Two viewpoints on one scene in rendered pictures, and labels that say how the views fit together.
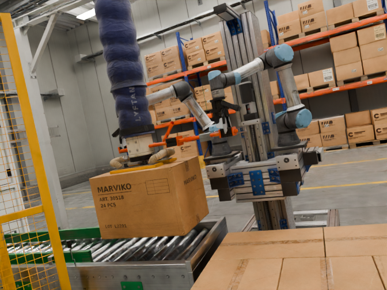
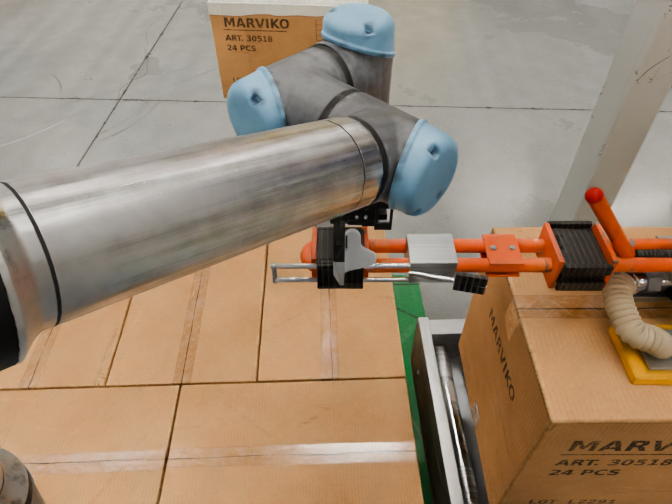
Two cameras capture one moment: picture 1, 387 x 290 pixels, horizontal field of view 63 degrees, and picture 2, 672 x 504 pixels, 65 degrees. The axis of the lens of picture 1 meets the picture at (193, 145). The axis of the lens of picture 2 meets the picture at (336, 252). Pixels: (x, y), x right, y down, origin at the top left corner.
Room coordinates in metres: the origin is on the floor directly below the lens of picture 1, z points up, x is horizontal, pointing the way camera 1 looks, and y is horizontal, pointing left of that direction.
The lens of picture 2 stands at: (2.30, -0.43, 1.78)
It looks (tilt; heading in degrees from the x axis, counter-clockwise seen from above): 46 degrees down; 156
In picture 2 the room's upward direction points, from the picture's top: straight up
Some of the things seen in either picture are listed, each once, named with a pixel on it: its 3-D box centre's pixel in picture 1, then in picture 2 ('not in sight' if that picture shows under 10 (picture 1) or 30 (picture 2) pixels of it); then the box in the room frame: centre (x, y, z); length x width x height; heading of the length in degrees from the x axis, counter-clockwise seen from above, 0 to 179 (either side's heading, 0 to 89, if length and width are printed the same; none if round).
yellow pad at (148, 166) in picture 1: (135, 166); not in sight; (1.96, 0.38, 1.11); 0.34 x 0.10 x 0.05; 66
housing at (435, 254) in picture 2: (206, 137); (429, 258); (1.86, -0.09, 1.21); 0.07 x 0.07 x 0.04; 66
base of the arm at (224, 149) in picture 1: (220, 148); not in sight; (2.35, -0.20, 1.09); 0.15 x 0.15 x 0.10
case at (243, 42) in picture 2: not in sight; (296, 34); (0.19, 0.30, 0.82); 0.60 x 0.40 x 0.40; 62
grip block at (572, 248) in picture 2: (174, 141); (573, 255); (1.94, 0.11, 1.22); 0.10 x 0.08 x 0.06; 156
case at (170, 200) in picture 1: (151, 196); (645, 371); (2.04, 0.34, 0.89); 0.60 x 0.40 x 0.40; 67
